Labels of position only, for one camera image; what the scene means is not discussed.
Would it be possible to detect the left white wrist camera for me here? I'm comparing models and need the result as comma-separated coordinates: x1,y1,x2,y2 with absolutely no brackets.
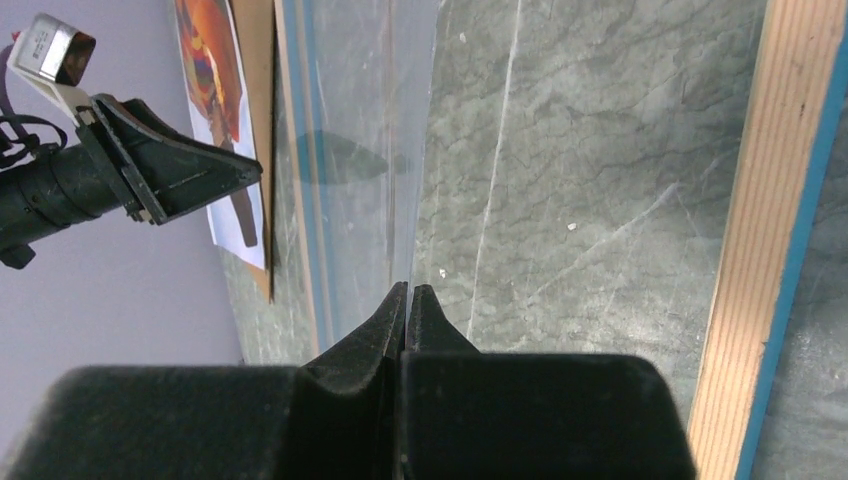
4,13,97,127

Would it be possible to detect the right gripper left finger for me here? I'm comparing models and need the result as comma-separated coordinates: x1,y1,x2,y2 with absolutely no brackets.
1,282,408,479

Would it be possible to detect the blue picture frame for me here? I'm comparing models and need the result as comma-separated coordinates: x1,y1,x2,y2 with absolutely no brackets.
272,0,848,480

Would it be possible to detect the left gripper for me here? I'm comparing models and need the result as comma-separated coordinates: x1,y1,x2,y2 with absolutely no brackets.
1,94,262,270

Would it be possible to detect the brown backing board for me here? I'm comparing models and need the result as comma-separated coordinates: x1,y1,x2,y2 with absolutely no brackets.
230,0,276,304

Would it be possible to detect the clear glass pane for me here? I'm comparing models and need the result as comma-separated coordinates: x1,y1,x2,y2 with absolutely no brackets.
278,1,439,351

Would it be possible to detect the hot air balloon photo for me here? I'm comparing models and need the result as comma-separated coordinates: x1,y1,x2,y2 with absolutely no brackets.
173,0,266,269

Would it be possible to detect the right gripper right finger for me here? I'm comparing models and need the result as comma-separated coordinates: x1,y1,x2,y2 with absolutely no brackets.
400,285,697,479

